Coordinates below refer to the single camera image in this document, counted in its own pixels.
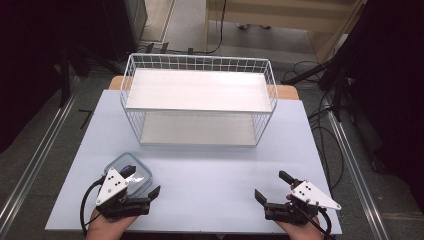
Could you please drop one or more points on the wooden table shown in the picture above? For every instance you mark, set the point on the wooden table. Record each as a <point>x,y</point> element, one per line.
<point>287,92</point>

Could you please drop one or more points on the clear plastic food container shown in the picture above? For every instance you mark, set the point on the clear plastic food container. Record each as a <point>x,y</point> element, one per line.
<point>141,176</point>

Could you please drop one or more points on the pale blue table mat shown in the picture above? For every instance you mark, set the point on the pale blue table mat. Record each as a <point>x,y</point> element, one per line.
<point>206,186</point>

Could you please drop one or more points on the black metal stand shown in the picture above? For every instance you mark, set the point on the black metal stand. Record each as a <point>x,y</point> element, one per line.
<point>336,86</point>
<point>66,73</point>

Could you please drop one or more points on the person's left hand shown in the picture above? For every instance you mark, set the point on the person's left hand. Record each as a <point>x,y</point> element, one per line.
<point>106,228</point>

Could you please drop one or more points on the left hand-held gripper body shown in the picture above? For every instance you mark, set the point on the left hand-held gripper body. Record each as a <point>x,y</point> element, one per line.
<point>111,188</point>

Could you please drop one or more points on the light wooden furniture frame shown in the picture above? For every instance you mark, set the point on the light wooden furniture frame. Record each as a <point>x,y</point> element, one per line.
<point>330,36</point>

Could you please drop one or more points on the person's right hand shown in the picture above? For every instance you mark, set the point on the person's right hand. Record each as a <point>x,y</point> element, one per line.
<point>301,230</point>

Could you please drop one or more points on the black floor tape mark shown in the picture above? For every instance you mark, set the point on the black floor tape mark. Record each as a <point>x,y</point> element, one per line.
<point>85,117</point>

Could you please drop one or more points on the metal floor rail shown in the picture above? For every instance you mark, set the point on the metal floor rail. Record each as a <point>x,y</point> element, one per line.
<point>356,173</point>
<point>36,156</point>

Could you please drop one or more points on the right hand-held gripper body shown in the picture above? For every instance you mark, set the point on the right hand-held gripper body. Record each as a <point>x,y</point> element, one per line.
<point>311,196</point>

